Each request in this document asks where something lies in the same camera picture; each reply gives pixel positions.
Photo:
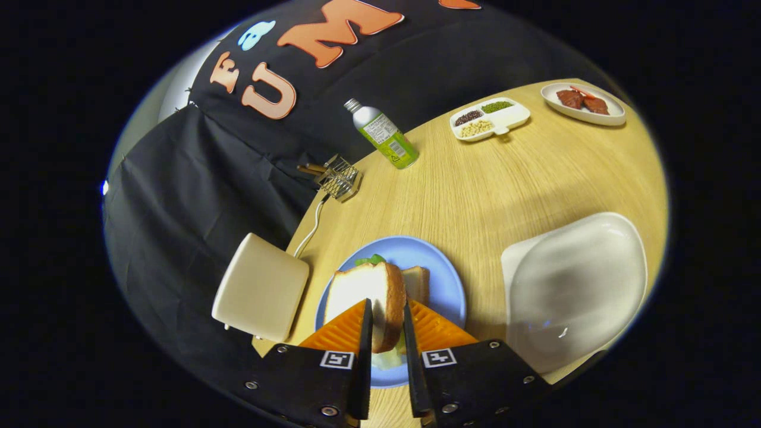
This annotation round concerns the green silver bottle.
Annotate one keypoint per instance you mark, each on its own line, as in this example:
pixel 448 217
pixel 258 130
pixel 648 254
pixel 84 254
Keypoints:
pixel 386 137

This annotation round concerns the red sausage slice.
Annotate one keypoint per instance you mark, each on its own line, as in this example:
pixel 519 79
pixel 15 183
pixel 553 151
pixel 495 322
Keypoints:
pixel 581 91

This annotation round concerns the white divided dish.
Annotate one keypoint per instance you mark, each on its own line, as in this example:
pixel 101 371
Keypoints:
pixel 511 119

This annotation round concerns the pile of yellow beans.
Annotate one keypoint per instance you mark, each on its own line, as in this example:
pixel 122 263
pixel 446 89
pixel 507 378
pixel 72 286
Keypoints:
pixel 475 128

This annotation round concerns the toasted bread slice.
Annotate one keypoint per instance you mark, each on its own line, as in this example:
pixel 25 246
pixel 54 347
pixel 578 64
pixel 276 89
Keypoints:
pixel 357 291

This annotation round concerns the green lettuce leaf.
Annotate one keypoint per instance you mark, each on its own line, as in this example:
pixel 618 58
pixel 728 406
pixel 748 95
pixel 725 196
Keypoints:
pixel 371 260

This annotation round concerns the pile of dark beans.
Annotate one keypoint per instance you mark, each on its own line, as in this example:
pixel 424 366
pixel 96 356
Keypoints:
pixel 468 117

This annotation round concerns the white square plate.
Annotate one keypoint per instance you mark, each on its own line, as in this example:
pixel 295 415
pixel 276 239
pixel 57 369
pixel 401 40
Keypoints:
pixel 576 285

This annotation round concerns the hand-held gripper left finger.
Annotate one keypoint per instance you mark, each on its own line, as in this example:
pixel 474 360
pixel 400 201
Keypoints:
pixel 361 380

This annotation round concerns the pile of green beans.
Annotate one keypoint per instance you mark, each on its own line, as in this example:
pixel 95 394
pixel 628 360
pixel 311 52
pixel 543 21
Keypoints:
pixel 497 107

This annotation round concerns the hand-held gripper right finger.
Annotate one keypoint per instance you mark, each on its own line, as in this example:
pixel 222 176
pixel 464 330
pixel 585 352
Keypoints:
pixel 416 380

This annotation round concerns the black backdrop cloth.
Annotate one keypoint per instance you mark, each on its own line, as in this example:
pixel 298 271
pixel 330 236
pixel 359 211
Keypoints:
pixel 178 178

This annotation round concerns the brown meat piece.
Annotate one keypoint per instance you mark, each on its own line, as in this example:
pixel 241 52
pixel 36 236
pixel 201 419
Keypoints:
pixel 569 99
pixel 596 106

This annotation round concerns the white toaster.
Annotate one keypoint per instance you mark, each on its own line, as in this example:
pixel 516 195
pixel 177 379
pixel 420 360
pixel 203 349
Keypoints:
pixel 261 288

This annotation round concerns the blue plate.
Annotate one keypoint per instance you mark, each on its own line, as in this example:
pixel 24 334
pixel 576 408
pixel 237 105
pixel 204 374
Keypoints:
pixel 440 279

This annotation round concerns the bread slice with ham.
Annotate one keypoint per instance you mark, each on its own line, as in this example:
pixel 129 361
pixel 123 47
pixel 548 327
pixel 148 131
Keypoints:
pixel 416 285

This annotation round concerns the white oval plate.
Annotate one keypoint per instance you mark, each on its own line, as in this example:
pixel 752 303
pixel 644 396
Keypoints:
pixel 612 114

